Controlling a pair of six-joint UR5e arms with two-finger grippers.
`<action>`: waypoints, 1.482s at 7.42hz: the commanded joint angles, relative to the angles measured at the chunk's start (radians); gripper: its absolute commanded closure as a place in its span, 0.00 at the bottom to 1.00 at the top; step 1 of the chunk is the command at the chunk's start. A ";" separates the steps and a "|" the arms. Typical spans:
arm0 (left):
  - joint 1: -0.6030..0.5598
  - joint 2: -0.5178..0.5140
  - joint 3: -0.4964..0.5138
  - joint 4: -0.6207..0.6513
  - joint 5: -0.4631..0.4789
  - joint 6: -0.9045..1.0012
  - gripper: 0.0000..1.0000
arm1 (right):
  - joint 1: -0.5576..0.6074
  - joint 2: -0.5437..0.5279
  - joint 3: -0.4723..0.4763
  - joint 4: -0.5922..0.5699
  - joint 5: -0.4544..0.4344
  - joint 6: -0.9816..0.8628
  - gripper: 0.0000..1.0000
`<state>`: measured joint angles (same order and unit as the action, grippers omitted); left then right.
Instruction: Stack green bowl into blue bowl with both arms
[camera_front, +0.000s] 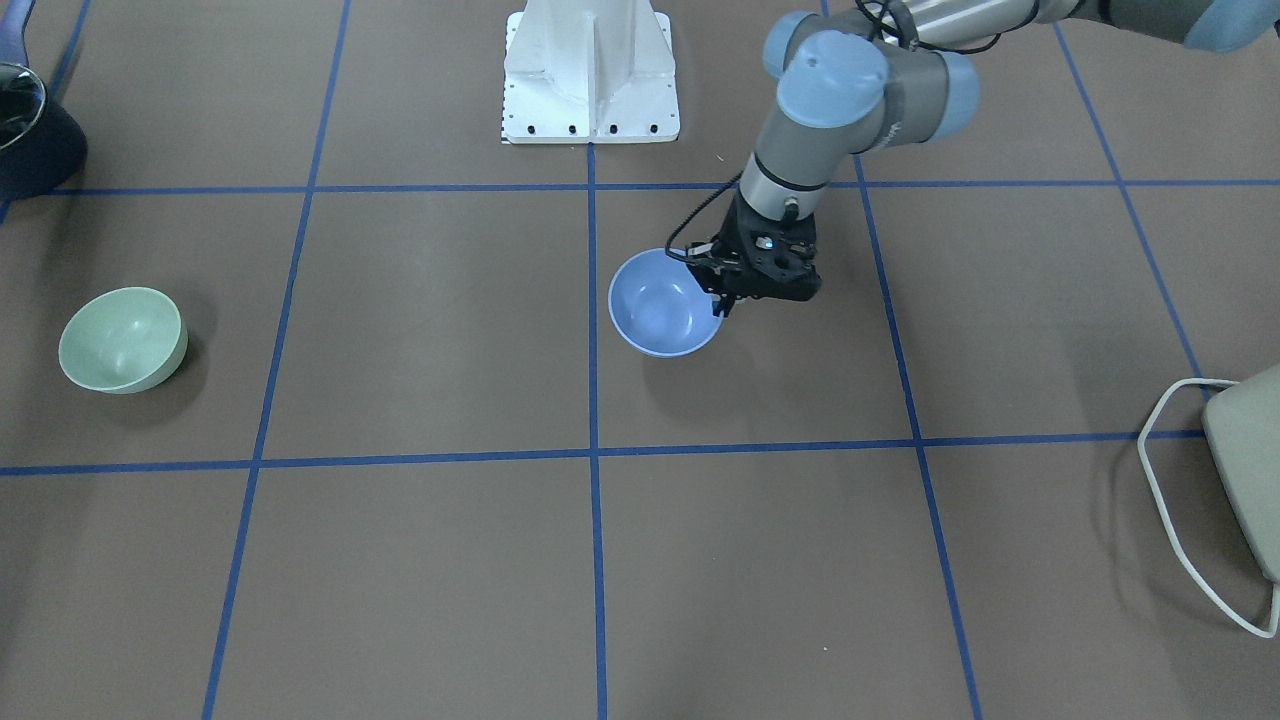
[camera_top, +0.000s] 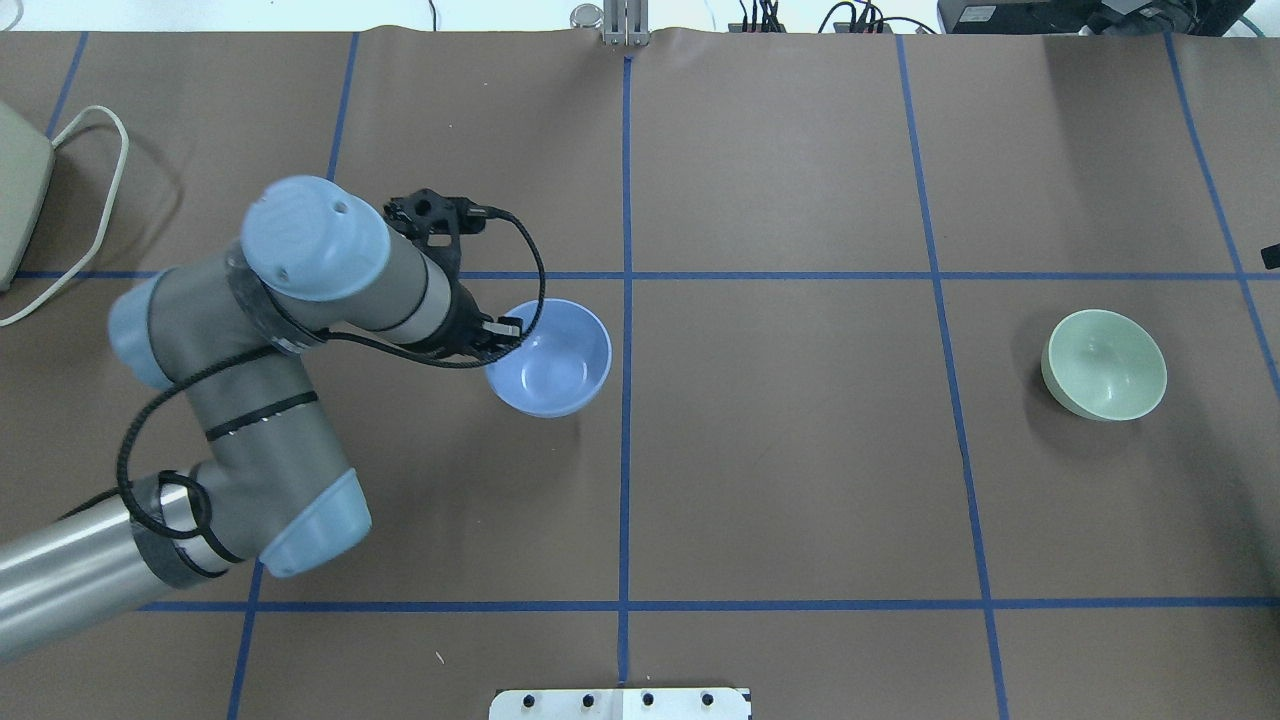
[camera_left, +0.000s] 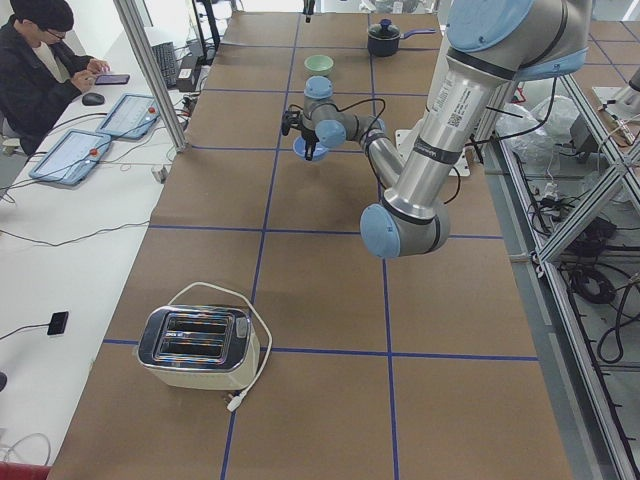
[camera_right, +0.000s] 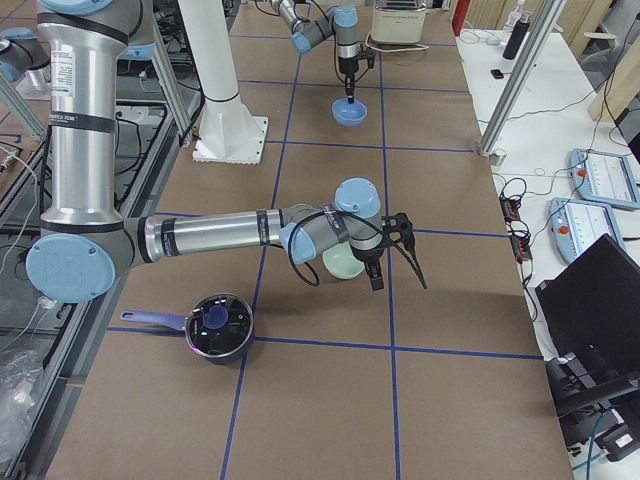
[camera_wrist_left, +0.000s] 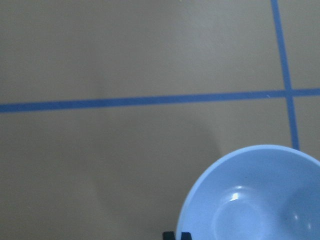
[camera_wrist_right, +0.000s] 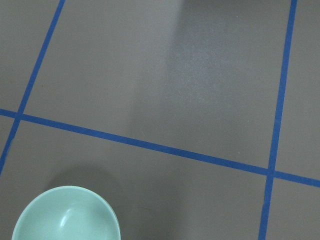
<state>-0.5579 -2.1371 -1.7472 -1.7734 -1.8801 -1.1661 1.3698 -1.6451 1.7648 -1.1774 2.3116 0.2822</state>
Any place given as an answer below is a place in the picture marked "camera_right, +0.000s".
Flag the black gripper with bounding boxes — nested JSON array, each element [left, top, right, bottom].
[[349, 212, 416, 291], [336, 42, 376, 104]]

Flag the cream toaster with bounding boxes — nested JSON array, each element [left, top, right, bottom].
[[371, 0, 427, 45]]

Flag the blue teach pendant tablet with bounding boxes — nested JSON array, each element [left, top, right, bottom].
[[549, 197, 626, 264], [569, 148, 639, 210]]

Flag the black laptop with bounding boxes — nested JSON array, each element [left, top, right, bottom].
[[536, 234, 639, 373]]

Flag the dark blue saucepan with lid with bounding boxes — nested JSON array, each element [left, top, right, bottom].
[[119, 293, 255, 365]]

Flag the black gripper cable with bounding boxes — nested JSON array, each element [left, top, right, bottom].
[[286, 208, 429, 290]]

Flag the black water bottle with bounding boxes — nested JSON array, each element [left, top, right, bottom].
[[502, 11, 532, 60]]

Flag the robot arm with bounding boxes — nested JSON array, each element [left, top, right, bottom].
[[25, 1, 418, 304], [267, 0, 376, 106]]

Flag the green bowl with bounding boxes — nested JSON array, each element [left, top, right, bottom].
[[322, 242, 365, 280]]

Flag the blue bowl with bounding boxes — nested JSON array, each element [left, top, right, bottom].
[[331, 98, 368, 127]]

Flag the aluminium frame post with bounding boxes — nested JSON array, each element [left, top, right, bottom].
[[477, 0, 566, 166]]

